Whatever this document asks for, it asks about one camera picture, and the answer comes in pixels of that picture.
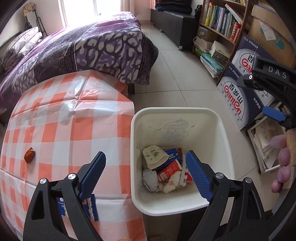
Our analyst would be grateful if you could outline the person's right hand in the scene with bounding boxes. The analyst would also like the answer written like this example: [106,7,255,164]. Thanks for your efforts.
[270,135,291,193]

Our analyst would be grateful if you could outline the pile of folded clothes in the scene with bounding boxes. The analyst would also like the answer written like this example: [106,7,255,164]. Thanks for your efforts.
[154,0,192,15]

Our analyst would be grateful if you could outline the black leather bench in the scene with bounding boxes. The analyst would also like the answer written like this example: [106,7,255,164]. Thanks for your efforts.
[150,9,199,51]

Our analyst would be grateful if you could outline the white paper cup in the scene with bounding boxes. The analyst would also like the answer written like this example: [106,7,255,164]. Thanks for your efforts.
[142,145,169,169]

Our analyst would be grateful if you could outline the brown cardboard box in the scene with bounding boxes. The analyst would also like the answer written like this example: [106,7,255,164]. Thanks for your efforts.
[248,4,295,69]

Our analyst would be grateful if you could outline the wooden bookshelf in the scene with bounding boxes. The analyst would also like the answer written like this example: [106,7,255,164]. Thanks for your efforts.
[192,1,257,82]

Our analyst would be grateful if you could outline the ganten water carton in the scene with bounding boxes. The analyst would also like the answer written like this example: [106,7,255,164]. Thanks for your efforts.
[231,34,282,114]
[217,63,266,130]

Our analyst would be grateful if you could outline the black coat rack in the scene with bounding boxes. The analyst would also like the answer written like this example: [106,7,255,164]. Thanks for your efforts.
[23,2,48,38]

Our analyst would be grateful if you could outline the white tissue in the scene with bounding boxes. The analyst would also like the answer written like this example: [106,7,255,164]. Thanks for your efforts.
[163,171,182,194]

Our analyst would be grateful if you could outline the small orange peel piece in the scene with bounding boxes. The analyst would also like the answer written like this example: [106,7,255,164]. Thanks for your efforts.
[23,147,36,164]

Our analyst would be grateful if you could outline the orange checkered tablecloth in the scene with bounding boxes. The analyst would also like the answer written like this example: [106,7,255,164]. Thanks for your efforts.
[1,71,147,240]

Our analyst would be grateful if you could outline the blue biscuit box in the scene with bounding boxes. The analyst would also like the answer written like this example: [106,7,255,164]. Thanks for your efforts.
[56,194,99,222]

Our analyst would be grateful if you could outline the stack of papers on floor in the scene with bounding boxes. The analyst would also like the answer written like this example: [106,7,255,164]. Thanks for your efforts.
[247,116,285,174]

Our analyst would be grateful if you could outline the window with white frame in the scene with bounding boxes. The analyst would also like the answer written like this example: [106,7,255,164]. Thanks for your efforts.
[59,0,121,27]

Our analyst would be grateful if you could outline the white plastic trash bin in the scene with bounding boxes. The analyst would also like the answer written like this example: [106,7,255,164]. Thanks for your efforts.
[130,108,235,216]

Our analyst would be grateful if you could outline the purple patterned bed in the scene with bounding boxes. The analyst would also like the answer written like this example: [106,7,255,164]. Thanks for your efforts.
[1,11,159,114]

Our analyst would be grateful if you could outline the upper Ganten water carton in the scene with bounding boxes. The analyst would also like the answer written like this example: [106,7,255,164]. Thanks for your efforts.
[231,34,282,114]

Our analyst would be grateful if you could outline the lower Ganten water carton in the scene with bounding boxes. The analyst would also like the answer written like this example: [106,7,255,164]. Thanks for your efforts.
[217,63,266,130]

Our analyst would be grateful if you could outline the red white snack wrapper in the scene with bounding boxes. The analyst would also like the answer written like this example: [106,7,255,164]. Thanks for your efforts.
[158,160,182,182]

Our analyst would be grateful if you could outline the folded white floral quilt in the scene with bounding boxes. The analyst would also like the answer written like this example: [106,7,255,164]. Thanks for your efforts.
[1,27,43,71]

